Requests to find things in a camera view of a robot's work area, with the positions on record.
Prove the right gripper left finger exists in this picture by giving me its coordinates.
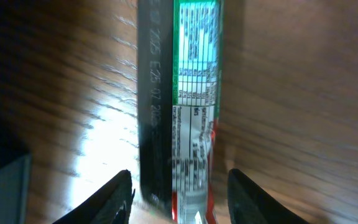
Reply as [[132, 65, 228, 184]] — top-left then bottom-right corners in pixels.
[[53, 170, 135, 224]]

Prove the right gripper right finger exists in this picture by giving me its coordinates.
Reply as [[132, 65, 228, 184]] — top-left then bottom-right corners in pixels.
[[227, 169, 308, 224]]

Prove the dark green gift box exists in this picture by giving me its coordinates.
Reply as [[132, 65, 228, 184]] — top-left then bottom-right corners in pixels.
[[0, 141, 31, 224]]

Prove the green chocolate bar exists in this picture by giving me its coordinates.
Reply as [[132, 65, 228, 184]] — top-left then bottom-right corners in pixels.
[[137, 0, 224, 224]]

